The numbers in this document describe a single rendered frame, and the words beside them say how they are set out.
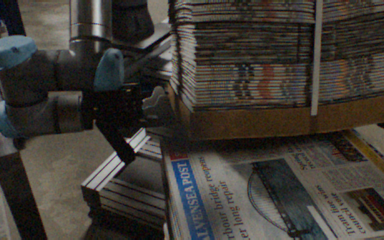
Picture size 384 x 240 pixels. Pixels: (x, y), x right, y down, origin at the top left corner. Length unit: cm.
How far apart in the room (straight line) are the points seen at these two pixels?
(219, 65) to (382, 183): 31
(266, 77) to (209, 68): 9
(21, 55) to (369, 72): 56
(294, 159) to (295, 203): 10
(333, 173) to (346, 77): 15
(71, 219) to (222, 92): 127
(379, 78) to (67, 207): 143
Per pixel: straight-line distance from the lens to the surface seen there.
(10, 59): 66
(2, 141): 78
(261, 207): 54
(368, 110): 62
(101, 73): 63
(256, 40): 52
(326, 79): 58
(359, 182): 62
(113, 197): 142
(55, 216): 173
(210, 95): 52
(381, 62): 63
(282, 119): 56
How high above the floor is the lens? 121
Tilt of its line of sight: 33 degrees down
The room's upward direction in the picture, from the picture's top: straight up
